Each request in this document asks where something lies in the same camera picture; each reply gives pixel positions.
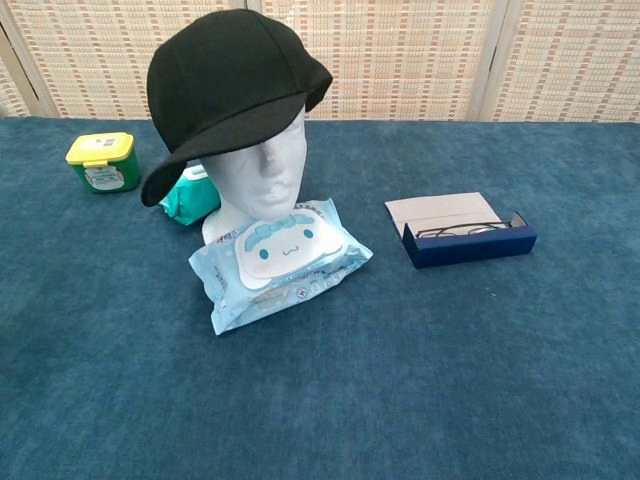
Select black baseball cap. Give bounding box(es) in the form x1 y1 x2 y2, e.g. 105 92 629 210
140 8 335 209

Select white foam mannequin head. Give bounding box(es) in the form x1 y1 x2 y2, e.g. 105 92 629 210
198 109 307 241

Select blue carpet table cover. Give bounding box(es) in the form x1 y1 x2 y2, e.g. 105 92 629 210
0 115 640 480

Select green tub with yellow lid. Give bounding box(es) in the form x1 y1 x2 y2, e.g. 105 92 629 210
65 132 142 195

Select green wet wipes pack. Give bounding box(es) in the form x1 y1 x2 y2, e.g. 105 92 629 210
158 165 222 227

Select woven bamboo folding screen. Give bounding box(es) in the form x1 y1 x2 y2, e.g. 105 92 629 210
0 0 640 123

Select light blue wet wipes pack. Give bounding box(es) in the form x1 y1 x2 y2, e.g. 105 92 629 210
187 196 374 337

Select blue glasses case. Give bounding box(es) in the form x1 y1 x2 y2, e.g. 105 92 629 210
384 191 539 270

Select black framed eyeglasses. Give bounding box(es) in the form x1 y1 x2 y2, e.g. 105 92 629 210
415 220 515 240

